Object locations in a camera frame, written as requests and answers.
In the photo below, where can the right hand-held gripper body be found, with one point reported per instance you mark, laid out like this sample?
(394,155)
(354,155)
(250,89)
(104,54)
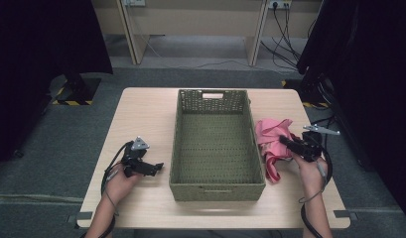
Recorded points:
(308,147)

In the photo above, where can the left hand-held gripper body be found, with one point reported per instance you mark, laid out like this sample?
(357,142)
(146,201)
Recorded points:
(133,158)

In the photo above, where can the pink garment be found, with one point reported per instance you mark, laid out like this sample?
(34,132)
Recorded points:
(271,139)

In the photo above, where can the green woven basket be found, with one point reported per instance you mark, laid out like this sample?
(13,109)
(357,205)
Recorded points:
(217,195)

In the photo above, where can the person's right hand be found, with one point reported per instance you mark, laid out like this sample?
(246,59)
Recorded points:
(311,177)

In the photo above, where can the person's left hand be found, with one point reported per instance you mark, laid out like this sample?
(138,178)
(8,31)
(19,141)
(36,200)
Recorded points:
(121,186)

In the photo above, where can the black stand base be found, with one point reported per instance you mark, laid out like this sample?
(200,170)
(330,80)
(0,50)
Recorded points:
(78,91)
(311,94)

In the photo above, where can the grey table clamp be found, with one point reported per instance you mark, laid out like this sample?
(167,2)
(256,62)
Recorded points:
(343,214)
(84,215)

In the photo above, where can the black curtain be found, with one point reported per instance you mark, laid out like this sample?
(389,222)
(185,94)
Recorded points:
(35,66)
(372,82)

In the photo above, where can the beige desk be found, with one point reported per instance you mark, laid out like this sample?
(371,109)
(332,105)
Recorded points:
(197,20)

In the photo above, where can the white wall socket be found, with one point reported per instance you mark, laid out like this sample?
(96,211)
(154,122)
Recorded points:
(135,2)
(280,3)

